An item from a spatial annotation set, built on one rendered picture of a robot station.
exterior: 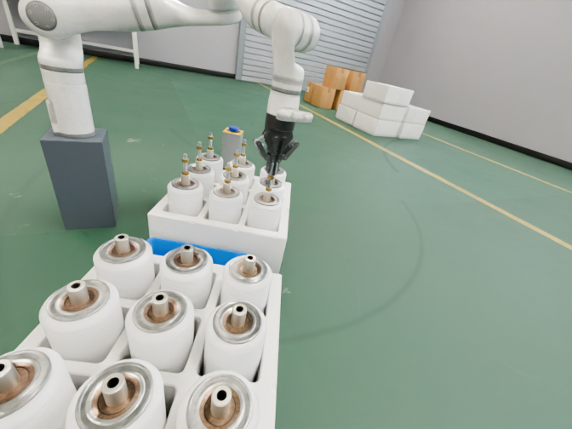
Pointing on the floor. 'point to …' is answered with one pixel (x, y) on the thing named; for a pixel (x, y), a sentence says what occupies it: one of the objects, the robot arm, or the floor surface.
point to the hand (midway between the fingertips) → (271, 168)
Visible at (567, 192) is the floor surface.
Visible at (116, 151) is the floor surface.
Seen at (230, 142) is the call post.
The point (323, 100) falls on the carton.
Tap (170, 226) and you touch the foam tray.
